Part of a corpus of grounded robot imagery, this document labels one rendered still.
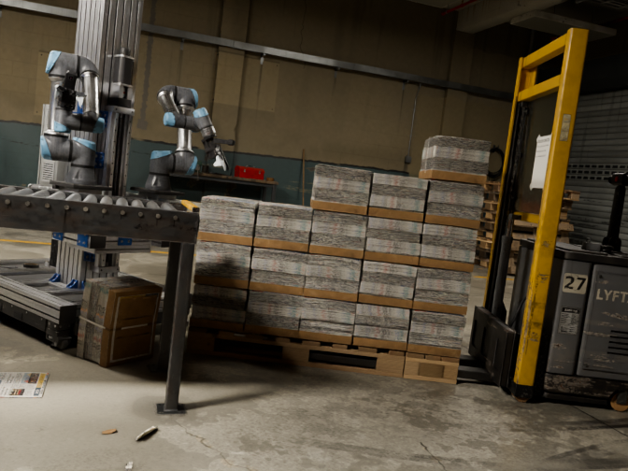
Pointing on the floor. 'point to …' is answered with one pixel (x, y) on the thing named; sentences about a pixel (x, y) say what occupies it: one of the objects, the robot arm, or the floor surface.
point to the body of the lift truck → (581, 323)
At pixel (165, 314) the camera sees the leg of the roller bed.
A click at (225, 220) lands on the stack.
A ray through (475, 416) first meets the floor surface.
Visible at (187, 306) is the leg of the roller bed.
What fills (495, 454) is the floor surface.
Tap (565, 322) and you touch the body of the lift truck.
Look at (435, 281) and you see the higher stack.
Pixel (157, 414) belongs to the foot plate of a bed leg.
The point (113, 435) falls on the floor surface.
